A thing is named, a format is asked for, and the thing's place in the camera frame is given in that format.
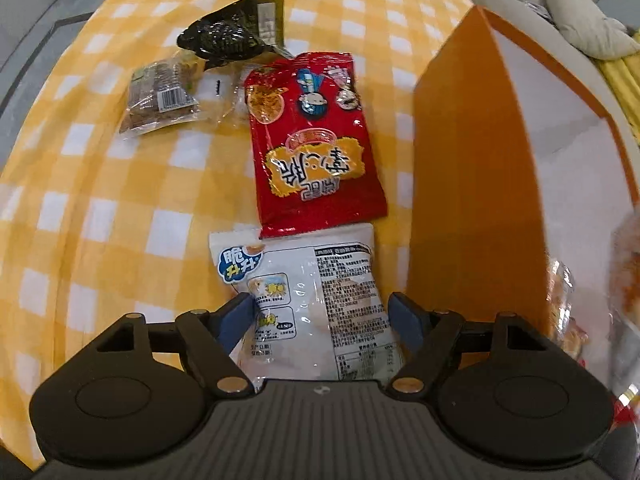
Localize clear brown pastry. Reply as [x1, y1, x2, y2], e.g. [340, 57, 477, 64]
[544, 257, 589, 362]

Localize Mimi shrimp stick bag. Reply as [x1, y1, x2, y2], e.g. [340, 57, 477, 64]
[608, 208, 639, 408]

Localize white snack bag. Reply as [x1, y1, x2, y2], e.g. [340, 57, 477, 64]
[208, 223, 404, 388]

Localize yellow white checkered tablecloth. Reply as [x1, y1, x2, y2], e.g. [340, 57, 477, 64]
[1, 0, 472, 467]

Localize orange cardboard box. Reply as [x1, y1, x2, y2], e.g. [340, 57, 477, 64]
[407, 6, 639, 379]

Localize red snack bag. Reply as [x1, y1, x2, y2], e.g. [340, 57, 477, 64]
[244, 52, 387, 238]

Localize clear flat snack packet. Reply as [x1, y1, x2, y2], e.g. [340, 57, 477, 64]
[194, 62, 260, 128]

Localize clear bag brown nuts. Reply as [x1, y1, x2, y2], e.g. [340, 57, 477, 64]
[117, 52, 208, 139]

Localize beige cushion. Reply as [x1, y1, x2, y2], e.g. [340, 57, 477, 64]
[544, 0, 639, 61]

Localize black foil snack packet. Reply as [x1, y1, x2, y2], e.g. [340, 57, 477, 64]
[177, 0, 293, 70]

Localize beige sofa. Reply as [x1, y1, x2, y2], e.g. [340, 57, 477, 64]
[472, 0, 639, 136]

